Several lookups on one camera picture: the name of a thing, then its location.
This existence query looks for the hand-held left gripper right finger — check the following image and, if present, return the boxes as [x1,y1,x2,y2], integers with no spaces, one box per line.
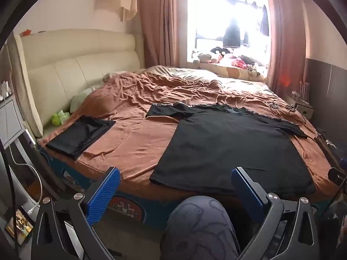
[231,166,320,260]

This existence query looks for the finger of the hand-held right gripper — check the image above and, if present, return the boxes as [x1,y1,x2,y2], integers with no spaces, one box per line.
[328,168,347,186]

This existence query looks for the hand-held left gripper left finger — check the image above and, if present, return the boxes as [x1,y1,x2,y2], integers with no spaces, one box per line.
[31,166,121,260]

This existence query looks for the black t-shirt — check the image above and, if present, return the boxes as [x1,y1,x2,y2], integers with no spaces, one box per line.
[146,102,316,194]

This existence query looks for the pile of dark clothes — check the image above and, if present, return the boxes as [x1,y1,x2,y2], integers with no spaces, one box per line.
[314,128,347,168]

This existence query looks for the blue cartoon-print bed side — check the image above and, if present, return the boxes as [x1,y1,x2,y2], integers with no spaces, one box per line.
[41,146,174,223]

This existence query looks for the person's leg in patterned pants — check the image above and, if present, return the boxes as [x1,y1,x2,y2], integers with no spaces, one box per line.
[160,195,240,260]

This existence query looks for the brown blanket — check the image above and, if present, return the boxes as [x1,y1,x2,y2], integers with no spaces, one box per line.
[38,65,342,203]

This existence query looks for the folded black garment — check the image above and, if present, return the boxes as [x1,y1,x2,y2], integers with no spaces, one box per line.
[45,115,116,160]

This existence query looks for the white nightstand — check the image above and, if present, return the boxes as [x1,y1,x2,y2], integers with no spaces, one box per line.
[291,92,315,118]

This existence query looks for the green plastic pack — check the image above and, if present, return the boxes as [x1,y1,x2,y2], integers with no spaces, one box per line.
[51,110,72,126]

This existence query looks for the tablet with lit screen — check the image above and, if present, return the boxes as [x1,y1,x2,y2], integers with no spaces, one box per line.
[4,207,34,247]

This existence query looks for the white pillow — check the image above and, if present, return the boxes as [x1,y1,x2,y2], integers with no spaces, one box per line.
[70,85,102,114]

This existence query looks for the grey bedside shelf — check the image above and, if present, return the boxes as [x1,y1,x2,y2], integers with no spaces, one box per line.
[0,81,37,152]

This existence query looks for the bear print pillow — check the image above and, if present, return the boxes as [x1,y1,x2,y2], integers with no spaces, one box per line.
[199,62,269,83]

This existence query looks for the cream padded headboard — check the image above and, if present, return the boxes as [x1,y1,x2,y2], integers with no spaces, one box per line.
[13,28,145,138]

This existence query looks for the pink curtain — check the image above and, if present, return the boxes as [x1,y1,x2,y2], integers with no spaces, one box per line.
[137,0,189,69]
[264,0,308,98]

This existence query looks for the pile of plush toys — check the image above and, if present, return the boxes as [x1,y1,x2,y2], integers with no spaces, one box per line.
[191,47,269,71]

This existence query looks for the dark hanging garment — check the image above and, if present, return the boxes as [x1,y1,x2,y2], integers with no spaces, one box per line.
[223,18,242,48]

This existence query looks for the white charging cable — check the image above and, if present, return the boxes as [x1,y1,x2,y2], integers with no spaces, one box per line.
[8,141,44,213]

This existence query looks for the white wire rack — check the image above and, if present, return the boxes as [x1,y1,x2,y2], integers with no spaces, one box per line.
[298,81,311,101]

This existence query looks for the tangled black cables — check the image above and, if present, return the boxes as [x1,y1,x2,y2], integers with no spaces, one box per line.
[267,100,308,125]

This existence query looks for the thick black cable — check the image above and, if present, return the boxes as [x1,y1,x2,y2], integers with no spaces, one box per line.
[0,141,21,252]

